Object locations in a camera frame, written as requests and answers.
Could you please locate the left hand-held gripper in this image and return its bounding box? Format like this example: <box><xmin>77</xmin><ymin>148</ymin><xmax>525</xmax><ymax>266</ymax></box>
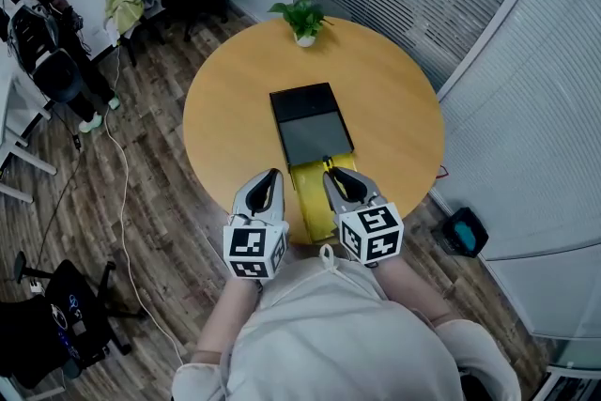
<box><xmin>223</xmin><ymin>168</ymin><xmax>290</xmax><ymax>281</ymax></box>

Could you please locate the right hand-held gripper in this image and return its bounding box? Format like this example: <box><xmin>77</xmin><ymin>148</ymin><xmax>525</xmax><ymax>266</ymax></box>
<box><xmin>322</xmin><ymin>166</ymin><xmax>406</xmax><ymax>268</ymax></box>

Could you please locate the black and yellow drawer box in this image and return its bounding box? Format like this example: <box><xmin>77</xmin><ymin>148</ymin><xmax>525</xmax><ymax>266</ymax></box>
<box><xmin>269</xmin><ymin>82</ymin><xmax>360</xmax><ymax>246</ymax></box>

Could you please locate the person's left forearm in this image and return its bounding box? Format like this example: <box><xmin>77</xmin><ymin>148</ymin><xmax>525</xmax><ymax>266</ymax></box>
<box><xmin>191</xmin><ymin>275</ymin><xmax>263</xmax><ymax>366</ymax></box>

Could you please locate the person's right forearm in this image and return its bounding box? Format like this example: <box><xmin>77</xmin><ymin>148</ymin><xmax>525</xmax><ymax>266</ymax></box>
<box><xmin>374</xmin><ymin>254</ymin><xmax>465</xmax><ymax>326</ymax></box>

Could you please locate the black bin with blue contents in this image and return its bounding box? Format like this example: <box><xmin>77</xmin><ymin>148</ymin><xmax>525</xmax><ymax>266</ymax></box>
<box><xmin>439</xmin><ymin>207</ymin><xmax>490</xmax><ymax>259</ymax></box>

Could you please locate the person's white shirt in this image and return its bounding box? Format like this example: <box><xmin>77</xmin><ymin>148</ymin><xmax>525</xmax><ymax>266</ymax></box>
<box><xmin>171</xmin><ymin>243</ymin><xmax>523</xmax><ymax>401</ymax></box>

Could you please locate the green plant in white pot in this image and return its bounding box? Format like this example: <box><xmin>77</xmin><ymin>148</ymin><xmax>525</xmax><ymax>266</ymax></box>
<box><xmin>268</xmin><ymin>0</ymin><xmax>334</xmax><ymax>49</ymax></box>

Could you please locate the black swivel chair with stickers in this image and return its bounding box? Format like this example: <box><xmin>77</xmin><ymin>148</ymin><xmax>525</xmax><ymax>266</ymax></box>
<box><xmin>0</xmin><ymin>250</ymin><xmax>147</xmax><ymax>392</ymax></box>

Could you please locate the grey chair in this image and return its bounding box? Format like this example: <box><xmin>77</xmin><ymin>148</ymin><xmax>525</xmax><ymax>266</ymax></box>
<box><xmin>119</xmin><ymin>0</ymin><xmax>166</xmax><ymax>68</ymax></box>

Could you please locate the dark round-backed chair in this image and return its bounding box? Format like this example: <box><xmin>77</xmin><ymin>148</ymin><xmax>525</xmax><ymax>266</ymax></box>
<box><xmin>31</xmin><ymin>48</ymin><xmax>85</xmax><ymax>105</ymax></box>

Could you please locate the yellow-green cloth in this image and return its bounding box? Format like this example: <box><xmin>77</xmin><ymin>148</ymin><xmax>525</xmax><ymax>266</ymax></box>
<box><xmin>103</xmin><ymin>0</ymin><xmax>146</xmax><ymax>35</ymax></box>

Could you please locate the white desk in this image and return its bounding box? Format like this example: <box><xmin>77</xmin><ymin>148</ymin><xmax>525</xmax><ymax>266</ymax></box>
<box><xmin>0</xmin><ymin>39</ymin><xmax>58</xmax><ymax>205</ymax></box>

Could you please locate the black and white backpack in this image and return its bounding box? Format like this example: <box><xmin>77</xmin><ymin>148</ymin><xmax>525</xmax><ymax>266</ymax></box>
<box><xmin>6</xmin><ymin>0</ymin><xmax>61</xmax><ymax>72</ymax></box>

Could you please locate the white cable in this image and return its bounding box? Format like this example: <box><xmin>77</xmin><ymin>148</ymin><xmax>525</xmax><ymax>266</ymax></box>
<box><xmin>101</xmin><ymin>45</ymin><xmax>185</xmax><ymax>366</ymax></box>

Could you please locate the thin black cable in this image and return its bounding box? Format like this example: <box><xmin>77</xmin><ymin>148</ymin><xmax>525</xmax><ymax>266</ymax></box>
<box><xmin>34</xmin><ymin>105</ymin><xmax>86</xmax><ymax>270</ymax></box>

